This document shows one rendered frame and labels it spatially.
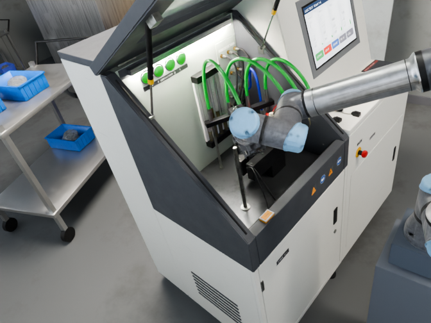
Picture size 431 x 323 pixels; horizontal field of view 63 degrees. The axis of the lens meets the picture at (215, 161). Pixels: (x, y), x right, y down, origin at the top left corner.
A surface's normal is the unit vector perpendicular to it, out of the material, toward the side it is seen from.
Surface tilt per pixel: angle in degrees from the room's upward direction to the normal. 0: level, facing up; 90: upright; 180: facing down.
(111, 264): 0
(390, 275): 90
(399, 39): 90
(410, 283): 90
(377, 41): 81
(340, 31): 76
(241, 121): 45
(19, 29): 90
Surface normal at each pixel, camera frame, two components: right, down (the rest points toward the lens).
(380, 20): -0.61, 0.44
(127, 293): -0.18, -0.78
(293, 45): 0.66, 0.11
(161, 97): 0.72, 0.31
